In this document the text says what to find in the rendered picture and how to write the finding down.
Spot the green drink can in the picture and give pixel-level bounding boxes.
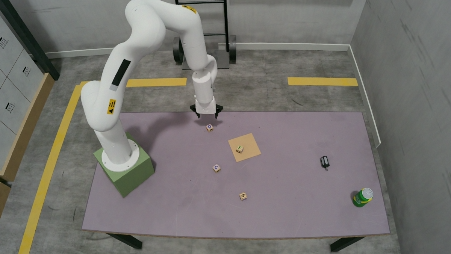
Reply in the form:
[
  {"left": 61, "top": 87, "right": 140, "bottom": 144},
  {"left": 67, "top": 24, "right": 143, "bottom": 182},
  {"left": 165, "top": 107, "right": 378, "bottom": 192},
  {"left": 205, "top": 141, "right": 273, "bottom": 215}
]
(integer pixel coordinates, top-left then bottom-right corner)
[{"left": 353, "top": 188, "right": 373, "bottom": 207}]

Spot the tan square mat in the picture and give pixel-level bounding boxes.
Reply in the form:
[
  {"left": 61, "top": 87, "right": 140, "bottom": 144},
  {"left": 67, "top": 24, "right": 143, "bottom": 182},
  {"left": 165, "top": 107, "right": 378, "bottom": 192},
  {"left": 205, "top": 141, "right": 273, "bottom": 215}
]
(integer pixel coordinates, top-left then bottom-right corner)
[{"left": 228, "top": 133, "right": 261, "bottom": 162}]

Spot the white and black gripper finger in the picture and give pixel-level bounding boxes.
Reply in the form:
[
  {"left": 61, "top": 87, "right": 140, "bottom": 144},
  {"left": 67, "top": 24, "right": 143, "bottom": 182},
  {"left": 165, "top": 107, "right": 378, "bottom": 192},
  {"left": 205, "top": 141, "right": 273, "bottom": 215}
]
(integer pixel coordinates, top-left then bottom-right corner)
[
  {"left": 190, "top": 104, "right": 200, "bottom": 118},
  {"left": 215, "top": 104, "right": 223, "bottom": 119}
]

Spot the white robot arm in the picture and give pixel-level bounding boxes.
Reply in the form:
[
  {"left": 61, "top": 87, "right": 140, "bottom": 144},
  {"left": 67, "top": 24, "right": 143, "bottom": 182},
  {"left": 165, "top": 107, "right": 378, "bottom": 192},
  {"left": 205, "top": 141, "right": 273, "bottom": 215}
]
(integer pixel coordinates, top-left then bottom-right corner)
[{"left": 81, "top": 0, "right": 218, "bottom": 172}]

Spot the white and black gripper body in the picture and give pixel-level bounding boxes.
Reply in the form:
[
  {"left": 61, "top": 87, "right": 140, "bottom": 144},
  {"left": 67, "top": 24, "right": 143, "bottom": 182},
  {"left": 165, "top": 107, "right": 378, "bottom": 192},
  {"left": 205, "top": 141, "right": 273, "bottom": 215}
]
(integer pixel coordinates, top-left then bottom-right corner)
[{"left": 195, "top": 97, "right": 216, "bottom": 114}]

